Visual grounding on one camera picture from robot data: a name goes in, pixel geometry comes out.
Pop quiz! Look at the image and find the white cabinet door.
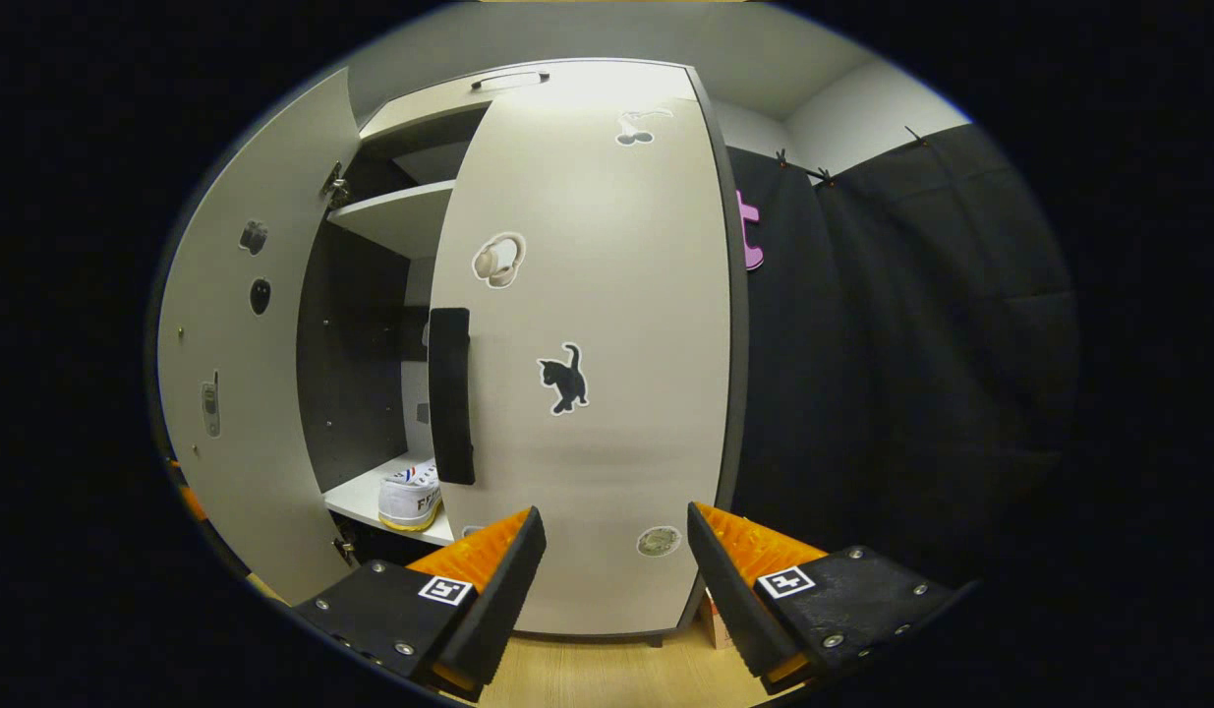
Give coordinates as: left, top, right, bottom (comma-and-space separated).
428, 93, 750, 640
156, 67, 364, 606

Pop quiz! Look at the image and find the brown cardboard box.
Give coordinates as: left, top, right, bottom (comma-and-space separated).
700, 590, 735, 650

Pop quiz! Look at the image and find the black right door handle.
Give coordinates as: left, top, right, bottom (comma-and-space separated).
428, 308, 475, 486

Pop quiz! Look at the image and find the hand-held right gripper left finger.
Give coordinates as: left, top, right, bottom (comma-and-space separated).
292, 506, 549, 701

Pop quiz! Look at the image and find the white shoe cabinet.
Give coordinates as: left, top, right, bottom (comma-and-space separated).
297, 59, 752, 648

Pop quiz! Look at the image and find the white striped shoe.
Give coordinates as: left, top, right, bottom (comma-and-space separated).
377, 457, 443, 533

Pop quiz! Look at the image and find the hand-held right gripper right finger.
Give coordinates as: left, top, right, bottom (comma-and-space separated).
687, 501, 961, 694

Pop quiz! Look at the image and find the black backdrop cloth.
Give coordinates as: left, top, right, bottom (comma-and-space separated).
729, 123, 1079, 591

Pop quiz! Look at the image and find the cream cabinet drawer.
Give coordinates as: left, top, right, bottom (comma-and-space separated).
359, 59, 704, 141

